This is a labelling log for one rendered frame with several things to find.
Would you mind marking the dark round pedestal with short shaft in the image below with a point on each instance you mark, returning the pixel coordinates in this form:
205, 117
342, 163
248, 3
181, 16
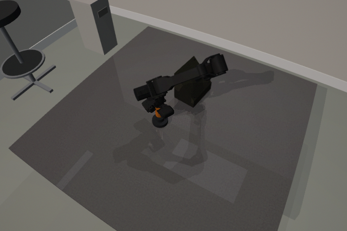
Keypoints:
159, 122

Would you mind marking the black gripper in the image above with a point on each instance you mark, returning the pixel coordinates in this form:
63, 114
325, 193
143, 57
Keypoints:
165, 110

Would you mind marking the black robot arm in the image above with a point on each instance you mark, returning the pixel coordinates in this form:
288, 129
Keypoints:
160, 85

